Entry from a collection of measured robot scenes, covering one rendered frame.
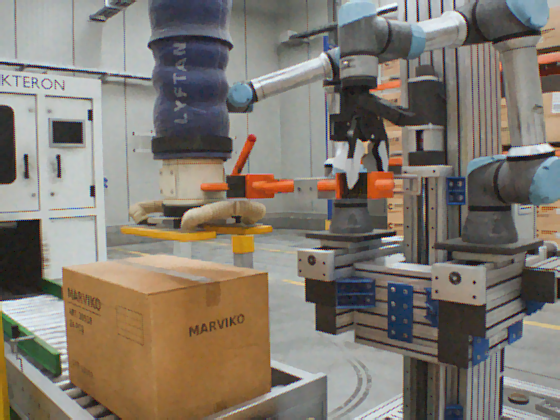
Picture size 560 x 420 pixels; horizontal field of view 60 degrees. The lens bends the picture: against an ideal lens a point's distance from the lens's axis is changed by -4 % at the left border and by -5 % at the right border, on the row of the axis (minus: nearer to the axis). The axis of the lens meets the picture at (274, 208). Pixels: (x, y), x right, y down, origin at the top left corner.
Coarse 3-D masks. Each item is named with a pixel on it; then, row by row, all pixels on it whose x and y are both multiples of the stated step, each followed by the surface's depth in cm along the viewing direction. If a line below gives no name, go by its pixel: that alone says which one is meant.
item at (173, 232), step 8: (152, 216) 142; (136, 224) 146; (144, 224) 145; (152, 224) 141; (160, 224) 144; (176, 224) 130; (128, 232) 142; (136, 232) 138; (144, 232) 135; (152, 232) 132; (160, 232) 129; (168, 232) 127; (176, 232) 125; (184, 232) 124; (192, 232) 125; (200, 232) 125; (208, 232) 126; (176, 240) 123; (184, 240) 121; (192, 240) 123; (200, 240) 125
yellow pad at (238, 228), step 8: (232, 216) 143; (240, 216) 144; (208, 224) 148; (216, 224) 145; (224, 224) 143; (232, 224) 141; (240, 224) 140; (248, 224) 138; (256, 224) 140; (216, 232) 143; (224, 232) 140; (232, 232) 138; (240, 232) 135; (248, 232) 134; (256, 232) 136; (264, 232) 138
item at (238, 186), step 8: (232, 176) 121; (240, 176) 119; (248, 176) 118; (256, 176) 120; (264, 176) 122; (272, 176) 123; (232, 184) 122; (240, 184) 120; (248, 184) 118; (232, 192) 121; (240, 192) 119; (248, 192) 118; (256, 192) 120; (264, 192) 122
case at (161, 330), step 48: (96, 288) 147; (144, 288) 130; (192, 288) 133; (240, 288) 144; (96, 336) 150; (144, 336) 127; (192, 336) 133; (240, 336) 145; (96, 384) 152; (144, 384) 129; (192, 384) 133; (240, 384) 145
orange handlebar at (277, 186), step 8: (200, 184) 135; (208, 184) 132; (216, 184) 129; (224, 184) 127; (256, 184) 118; (264, 184) 116; (272, 184) 114; (280, 184) 112; (288, 184) 110; (320, 184) 103; (328, 184) 101; (376, 184) 93; (384, 184) 93; (392, 184) 94; (272, 192) 114; (280, 192) 112
